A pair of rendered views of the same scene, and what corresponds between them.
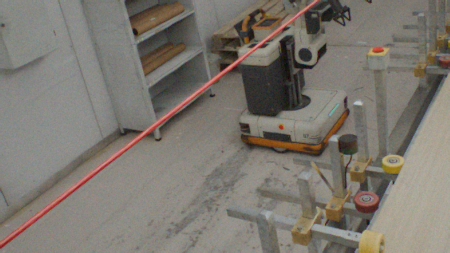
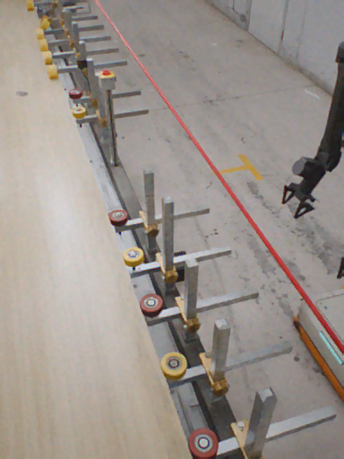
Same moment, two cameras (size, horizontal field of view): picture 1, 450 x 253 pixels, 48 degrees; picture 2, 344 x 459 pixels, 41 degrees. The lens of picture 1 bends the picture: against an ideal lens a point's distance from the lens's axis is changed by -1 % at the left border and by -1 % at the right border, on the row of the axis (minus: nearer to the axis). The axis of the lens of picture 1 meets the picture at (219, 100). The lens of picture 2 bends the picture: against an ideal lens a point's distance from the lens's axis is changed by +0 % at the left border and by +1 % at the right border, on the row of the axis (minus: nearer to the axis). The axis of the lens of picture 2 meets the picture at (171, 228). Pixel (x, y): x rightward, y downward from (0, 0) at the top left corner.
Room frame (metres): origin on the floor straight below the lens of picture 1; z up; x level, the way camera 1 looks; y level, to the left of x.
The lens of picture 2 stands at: (3.41, -2.31, 2.14)
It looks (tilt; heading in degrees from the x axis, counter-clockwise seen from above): 41 degrees down; 124
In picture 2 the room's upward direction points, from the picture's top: straight up
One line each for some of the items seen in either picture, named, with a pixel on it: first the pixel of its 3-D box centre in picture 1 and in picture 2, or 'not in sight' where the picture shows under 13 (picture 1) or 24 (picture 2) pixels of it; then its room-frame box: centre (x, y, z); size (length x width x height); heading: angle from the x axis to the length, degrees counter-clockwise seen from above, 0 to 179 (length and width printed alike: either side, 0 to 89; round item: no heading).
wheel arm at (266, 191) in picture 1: (314, 202); (107, 96); (1.51, -0.26, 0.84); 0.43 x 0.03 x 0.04; 53
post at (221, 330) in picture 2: (449, 16); (217, 369); (3.08, -1.57, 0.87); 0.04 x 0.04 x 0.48; 53
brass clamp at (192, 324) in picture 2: (441, 39); (187, 314); (2.86, -1.41, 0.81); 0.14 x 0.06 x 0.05; 143
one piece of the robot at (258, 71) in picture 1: (276, 65); not in sight; (3.56, -0.47, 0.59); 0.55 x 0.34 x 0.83; 143
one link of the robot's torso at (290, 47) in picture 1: (309, 51); not in sight; (3.45, -0.72, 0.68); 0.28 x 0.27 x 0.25; 143
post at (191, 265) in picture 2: (442, 29); (190, 308); (2.88, -1.42, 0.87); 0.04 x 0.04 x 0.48; 53
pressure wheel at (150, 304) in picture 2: not in sight; (151, 311); (2.77, -1.50, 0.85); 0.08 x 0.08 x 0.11
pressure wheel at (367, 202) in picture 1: (367, 210); (75, 99); (1.39, -0.42, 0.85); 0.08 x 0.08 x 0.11
